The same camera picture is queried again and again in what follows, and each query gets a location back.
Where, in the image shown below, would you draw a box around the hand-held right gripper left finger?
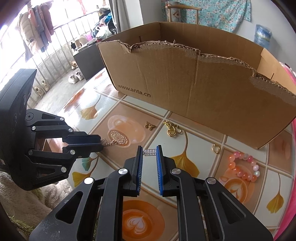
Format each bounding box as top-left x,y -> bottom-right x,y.
29,145 -> 144,241

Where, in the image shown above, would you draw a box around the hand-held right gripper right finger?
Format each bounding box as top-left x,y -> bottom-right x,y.
156,145 -> 275,241

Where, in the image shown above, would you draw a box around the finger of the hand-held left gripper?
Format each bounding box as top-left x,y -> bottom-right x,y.
25,108 -> 102,146
13,144 -> 102,191

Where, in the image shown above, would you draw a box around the gold chain with clasp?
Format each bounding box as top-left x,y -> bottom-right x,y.
162,120 -> 182,138

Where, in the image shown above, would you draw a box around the brown cardboard box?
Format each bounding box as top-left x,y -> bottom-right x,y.
96,22 -> 296,150

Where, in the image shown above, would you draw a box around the metal balcony railing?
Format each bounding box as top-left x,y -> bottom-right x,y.
0,9 -> 100,109

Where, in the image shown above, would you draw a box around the grey cabinet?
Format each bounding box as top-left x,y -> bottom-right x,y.
73,43 -> 108,80

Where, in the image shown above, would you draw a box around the white and green fluffy clothing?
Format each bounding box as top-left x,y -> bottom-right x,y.
0,171 -> 59,234

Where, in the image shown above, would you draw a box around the hanging clothes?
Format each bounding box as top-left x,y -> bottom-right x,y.
18,3 -> 55,59

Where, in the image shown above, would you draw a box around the ginkgo leaf patterned tablecloth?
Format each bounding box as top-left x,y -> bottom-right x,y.
25,70 -> 296,241

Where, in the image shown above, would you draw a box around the pile of clothes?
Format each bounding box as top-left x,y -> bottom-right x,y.
92,8 -> 117,39

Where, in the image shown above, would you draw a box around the grey curtain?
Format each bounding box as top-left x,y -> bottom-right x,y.
109,0 -> 133,32

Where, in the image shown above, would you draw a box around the pink floral blanket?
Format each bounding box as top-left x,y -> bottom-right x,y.
273,61 -> 296,241

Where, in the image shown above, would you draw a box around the patterned bag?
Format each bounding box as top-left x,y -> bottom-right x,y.
162,1 -> 183,23

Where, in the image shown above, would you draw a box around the wooden chair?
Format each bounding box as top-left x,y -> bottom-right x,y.
166,3 -> 201,24

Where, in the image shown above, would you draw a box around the teal floral cloth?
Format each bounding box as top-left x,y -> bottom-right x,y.
162,0 -> 251,35

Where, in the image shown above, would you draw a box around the blue water jug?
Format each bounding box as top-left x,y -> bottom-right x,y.
254,24 -> 272,49

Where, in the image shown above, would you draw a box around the pink orange bead bracelet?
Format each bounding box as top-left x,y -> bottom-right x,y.
228,151 -> 260,182

